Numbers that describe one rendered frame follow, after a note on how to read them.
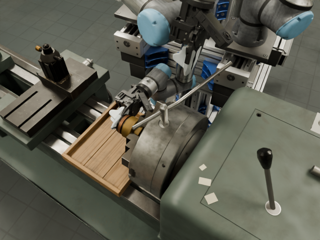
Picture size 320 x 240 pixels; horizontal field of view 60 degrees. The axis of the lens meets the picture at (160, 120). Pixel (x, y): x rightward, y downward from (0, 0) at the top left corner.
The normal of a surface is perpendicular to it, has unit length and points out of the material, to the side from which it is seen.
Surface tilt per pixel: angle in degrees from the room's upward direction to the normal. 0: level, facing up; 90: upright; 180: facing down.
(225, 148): 0
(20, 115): 0
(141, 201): 0
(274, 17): 76
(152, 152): 40
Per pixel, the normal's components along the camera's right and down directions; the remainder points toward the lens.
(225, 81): -0.44, 0.72
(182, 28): -0.52, 0.43
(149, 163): -0.43, 0.15
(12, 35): 0.00, -0.59
